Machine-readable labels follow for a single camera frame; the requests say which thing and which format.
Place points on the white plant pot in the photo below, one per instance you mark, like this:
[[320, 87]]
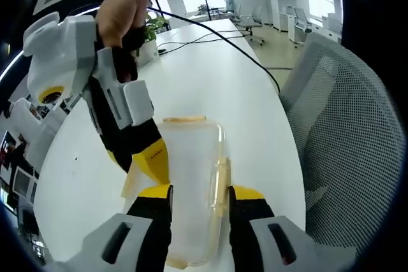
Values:
[[149, 53]]

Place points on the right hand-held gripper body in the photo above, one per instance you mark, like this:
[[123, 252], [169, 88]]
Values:
[[57, 52]]

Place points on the clear container with beige buckles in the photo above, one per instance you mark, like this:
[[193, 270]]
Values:
[[194, 170]]

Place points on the person's right hand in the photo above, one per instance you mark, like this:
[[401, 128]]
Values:
[[118, 14]]

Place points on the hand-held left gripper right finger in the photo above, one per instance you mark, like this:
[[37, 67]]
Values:
[[255, 237]]

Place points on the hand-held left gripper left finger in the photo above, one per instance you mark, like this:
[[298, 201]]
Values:
[[143, 233]]

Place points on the green potted plant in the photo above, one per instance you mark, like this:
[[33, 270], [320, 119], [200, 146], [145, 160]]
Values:
[[156, 25]]

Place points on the grey mesh office chair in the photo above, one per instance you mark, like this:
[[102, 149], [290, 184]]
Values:
[[344, 144]]

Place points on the white office chair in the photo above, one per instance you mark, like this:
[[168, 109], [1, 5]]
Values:
[[303, 23], [250, 22]]

